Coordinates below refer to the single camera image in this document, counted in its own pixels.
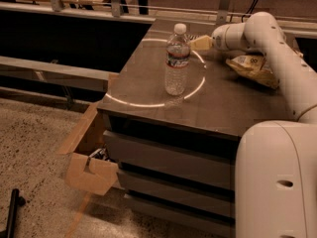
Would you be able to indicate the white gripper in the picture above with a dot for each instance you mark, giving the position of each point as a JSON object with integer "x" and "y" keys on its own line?
{"x": 220, "y": 39}

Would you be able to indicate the black rxbar chocolate bar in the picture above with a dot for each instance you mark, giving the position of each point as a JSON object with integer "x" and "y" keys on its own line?
{"x": 192, "y": 37}

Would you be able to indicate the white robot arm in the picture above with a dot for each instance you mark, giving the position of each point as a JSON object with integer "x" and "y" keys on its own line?
{"x": 276, "y": 163}

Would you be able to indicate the clear plastic water bottle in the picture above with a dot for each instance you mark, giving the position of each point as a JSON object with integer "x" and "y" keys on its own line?
{"x": 177, "y": 53}

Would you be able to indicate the yellow chip bag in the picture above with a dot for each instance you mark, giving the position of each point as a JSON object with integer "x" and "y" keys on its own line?
{"x": 263, "y": 69}

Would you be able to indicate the grey drawer cabinet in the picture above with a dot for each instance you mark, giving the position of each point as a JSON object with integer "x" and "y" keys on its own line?
{"x": 176, "y": 155}

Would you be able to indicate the open cardboard box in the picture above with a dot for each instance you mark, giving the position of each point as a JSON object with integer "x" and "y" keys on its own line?
{"x": 83, "y": 144}

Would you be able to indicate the grey metal beam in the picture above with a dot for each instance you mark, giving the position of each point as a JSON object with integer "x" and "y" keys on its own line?
{"x": 48, "y": 72}

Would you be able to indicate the black pole on floor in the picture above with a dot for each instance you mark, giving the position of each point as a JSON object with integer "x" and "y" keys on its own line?
{"x": 15, "y": 201}

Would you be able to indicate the metal railing frame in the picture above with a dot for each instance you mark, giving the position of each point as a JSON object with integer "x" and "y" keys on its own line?
{"x": 16, "y": 14}

